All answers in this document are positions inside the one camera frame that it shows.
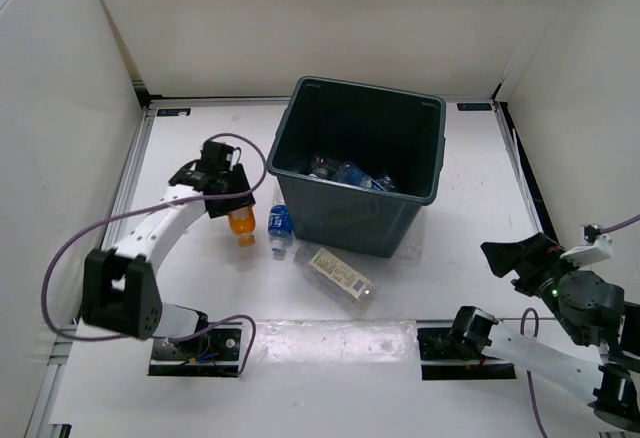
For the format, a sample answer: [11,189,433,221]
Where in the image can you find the bottles inside bin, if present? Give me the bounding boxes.
[309,154,399,193]

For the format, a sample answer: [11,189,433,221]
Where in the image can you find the black corner label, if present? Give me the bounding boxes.
[456,102,493,112]
[156,108,191,117]

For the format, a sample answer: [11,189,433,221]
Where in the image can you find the right black corner label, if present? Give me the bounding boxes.
[456,102,493,112]

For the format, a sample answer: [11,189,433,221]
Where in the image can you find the left black corner label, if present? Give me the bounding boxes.
[156,108,191,117]

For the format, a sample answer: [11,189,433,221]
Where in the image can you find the dark green plastic bin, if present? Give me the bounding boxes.
[267,76,446,258]

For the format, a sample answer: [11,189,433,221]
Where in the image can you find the aluminium frame rail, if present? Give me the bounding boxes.
[110,107,154,217]
[492,100,558,241]

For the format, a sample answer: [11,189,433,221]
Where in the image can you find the large clear labelled bottle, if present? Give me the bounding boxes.
[294,242,378,316]

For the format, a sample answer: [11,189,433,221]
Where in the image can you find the orange juice bottle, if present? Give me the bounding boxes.
[227,206,256,247]

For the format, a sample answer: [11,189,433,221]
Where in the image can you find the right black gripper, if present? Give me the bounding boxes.
[479,232,589,345]

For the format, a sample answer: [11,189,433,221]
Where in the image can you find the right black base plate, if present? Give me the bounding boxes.
[417,322,516,382]

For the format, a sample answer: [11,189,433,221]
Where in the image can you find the blue label plastic bottle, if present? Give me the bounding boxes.
[267,204,293,253]

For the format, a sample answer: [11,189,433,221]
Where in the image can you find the clear bottle blue green label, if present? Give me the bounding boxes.
[332,161,381,191]

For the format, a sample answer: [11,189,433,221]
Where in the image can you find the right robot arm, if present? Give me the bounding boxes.
[448,225,639,432]

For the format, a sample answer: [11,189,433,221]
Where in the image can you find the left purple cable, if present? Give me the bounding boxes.
[40,132,269,377]

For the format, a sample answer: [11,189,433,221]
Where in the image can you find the clear crushed plastic bottle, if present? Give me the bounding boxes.
[394,208,428,266]

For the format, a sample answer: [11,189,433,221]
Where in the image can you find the left aluminium frame rail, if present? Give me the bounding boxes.
[110,107,154,217]

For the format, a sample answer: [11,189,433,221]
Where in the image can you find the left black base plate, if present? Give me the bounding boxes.
[147,322,243,378]

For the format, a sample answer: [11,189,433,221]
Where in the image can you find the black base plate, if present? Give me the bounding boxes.
[417,322,516,382]
[147,322,243,378]

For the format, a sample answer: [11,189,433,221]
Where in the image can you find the right aluminium frame rail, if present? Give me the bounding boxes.
[492,100,558,241]

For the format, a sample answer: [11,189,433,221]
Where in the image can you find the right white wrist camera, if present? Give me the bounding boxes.
[561,224,613,268]

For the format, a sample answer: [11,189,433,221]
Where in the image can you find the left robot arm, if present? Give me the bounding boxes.
[81,139,255,358]

